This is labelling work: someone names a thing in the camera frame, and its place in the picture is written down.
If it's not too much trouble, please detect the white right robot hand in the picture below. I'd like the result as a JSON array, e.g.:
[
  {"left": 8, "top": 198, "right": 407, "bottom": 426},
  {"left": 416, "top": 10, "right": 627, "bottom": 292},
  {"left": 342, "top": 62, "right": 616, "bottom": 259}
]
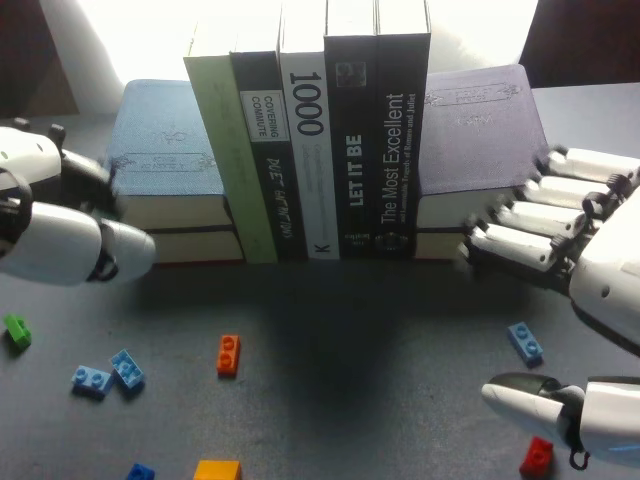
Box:
[{"left": 452, "top": 144, "right": 640, "bottom": 471}]

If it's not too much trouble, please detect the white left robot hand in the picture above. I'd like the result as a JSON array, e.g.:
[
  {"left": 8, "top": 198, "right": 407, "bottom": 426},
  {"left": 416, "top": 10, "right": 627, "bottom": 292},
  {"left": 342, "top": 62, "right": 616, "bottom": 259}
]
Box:
[{"left": 0, "top": 117, "right": 157, "bottom": 287}]

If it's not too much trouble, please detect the black Let It Be book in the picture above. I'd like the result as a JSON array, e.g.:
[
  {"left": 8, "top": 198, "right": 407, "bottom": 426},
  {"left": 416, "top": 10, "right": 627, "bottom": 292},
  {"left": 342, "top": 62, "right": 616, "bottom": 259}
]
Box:
[{"left": 323, "top": 0, "right": 382, "bottom": 260}]

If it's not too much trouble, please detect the green toy brick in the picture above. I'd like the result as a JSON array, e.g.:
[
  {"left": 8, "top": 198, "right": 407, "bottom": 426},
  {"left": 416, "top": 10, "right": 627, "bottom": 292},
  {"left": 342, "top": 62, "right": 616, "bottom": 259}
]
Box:
[{"left": 3, "top": 313, "right": 32, "bottom": 350}]

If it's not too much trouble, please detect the light blue toy brick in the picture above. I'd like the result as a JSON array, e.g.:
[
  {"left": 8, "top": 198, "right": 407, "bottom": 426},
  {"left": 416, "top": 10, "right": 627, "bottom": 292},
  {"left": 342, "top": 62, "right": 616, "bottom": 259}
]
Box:
[
  {"left": 109, "top": 348, "right": 146, "bottom": 389},
  {"left": 71, "top": 364, "right": 114, "bottom": 399},
  {"left": 507, "top": 321, "right": 545, "bottom": 369}
]

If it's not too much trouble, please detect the blue embossed hardcover book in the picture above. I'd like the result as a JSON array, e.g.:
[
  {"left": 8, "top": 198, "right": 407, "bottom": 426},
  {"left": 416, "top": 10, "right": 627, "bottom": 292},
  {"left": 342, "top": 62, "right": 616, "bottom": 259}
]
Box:
[{"left": 102, "top": 78, "right": 235, "bottom": 232}]

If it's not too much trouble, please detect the dark brown panel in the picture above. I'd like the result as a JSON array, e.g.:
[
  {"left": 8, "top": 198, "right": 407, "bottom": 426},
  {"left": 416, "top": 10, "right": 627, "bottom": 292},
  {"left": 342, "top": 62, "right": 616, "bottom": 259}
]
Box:
[
  {"left": 518, "top": 0, "right": 640, "bottom": 90},
  {"left": 0, "top": 0, "right": 81, "bottom": 120}
]

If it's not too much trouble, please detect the purple embossed hardcover book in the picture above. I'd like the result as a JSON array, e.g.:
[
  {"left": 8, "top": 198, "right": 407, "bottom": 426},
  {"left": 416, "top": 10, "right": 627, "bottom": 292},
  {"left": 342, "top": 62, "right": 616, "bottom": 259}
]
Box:
[{"left": 414, "top": 63, "right": 551, "bottom": 232}]

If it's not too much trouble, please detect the green spine book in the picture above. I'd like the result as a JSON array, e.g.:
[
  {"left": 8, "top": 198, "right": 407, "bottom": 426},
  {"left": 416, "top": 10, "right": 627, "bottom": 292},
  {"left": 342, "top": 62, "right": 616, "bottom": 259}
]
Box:
[{"left": 182, "top": 22, "right": 279, "bottom": 265}]

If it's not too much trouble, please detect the red toy brick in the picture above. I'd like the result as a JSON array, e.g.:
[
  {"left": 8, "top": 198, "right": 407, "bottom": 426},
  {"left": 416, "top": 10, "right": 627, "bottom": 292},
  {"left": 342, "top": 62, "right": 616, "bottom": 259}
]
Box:
[{"left": 518, "top": 436, "right": 555, "bottom": 476}]

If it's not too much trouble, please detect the orange toy brick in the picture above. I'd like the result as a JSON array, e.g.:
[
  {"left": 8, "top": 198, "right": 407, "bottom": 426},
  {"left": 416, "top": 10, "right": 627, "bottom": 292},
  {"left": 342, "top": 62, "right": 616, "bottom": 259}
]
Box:
[{"left": 216, "top": 334, "right": 242, "bottom": 378}]

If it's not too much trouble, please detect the black Covering Commute book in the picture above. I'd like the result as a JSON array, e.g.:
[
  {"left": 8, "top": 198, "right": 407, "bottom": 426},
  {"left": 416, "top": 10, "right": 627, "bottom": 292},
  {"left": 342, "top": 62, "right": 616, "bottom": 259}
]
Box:
[{"left": 229, "top": 27, "right": 309, "bottom": 261}]

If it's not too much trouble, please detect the black Most Excellent book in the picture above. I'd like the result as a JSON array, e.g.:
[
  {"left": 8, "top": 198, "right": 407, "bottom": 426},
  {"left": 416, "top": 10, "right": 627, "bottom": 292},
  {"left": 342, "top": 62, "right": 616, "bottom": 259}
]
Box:
[{"left": 374, "top": 0, "right": 433, "bottom": 260}]

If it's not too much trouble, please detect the white 1000 book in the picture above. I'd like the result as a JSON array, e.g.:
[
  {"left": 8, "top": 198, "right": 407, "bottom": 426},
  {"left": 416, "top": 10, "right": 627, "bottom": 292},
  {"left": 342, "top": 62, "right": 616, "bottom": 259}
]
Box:
[{"left": 277, "top": 0, "right": 342, "bottom": 260}]

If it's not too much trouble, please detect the yellow toy brick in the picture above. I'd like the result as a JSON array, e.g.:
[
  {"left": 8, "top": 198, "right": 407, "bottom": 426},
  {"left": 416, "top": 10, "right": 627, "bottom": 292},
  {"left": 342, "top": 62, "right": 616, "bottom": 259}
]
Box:
[{"left": 193, "top": 459, "right": 242, "bottom": 480}]

